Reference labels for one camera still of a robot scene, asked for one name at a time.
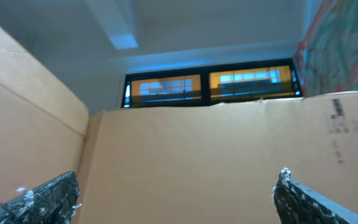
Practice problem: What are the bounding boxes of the cardboard wall panels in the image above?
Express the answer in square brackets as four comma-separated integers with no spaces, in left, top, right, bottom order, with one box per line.
[0,27,358,223]

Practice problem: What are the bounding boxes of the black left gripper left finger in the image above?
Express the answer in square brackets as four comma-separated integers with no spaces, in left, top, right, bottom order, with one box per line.
[0,171,81,224]

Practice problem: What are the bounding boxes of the black framed window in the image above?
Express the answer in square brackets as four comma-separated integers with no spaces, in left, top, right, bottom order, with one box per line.
[121,58,303,108]

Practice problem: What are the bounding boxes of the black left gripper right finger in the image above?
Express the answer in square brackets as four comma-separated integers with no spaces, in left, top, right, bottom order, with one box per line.
[272,167,358,224]

